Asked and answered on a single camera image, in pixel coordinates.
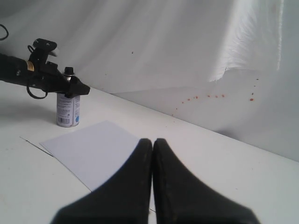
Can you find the white paper sheet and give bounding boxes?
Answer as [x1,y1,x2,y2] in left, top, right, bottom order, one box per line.
[40,121,140,191]

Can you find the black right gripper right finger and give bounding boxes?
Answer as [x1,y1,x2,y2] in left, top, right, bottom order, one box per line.
[152,139,259,224]

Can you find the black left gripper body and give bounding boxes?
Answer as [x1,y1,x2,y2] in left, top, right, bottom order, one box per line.
[14,58,69,92]

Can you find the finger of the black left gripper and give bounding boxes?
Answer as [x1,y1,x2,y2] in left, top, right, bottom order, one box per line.
[64,76,90,98]

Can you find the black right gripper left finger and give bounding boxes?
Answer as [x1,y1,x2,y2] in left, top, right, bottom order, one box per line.
[53,139,152,224]

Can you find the white backdrop sheet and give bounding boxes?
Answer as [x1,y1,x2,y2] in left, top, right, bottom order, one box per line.
[0,0,299,161]

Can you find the silver spray can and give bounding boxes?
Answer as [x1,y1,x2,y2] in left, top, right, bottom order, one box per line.
[56,67,80,128]

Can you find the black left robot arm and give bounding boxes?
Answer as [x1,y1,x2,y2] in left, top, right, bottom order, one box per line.
[0,54,90,99]

